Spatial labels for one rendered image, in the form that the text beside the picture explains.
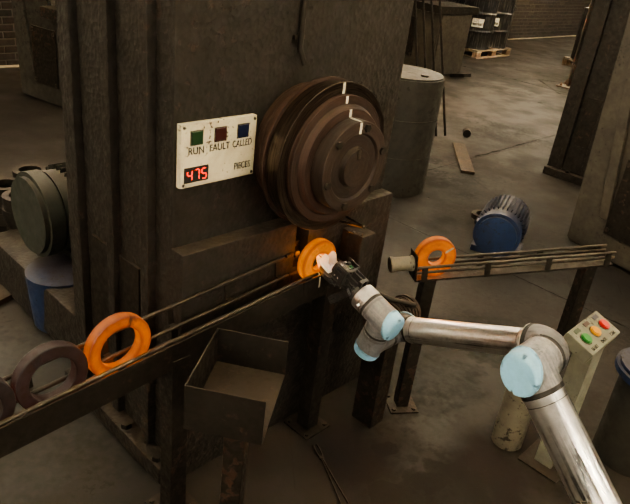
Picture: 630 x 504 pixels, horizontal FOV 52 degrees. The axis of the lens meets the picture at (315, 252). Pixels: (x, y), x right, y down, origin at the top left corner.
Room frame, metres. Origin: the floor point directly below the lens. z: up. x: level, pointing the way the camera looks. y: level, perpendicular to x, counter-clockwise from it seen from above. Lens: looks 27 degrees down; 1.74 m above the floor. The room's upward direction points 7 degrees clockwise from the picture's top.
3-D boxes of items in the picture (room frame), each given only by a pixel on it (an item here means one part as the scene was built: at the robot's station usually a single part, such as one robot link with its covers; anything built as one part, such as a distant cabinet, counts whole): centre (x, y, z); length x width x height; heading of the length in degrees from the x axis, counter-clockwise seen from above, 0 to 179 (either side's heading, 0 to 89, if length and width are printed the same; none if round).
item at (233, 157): (1.73, 0.31, 1.15); 0.26 x 0.02 x 0.18; 138
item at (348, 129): (1.84, -0.07, 1.11); 0.28 x 0.06 x 0.28; 138
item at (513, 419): (2.01, -0.85, 0.26); 0.12 x 0.12 x 0.52
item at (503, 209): (3.87, -1.19, 0.17); 0.57 x 0.31 x 0.34; 158
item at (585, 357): (1.93, -1.00, 0.31); 0.24 x 0.16 x 0.62; 138
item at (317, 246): (1.94, -0.01, 0.74); 0.16 x 0.03 x 0.16; 137
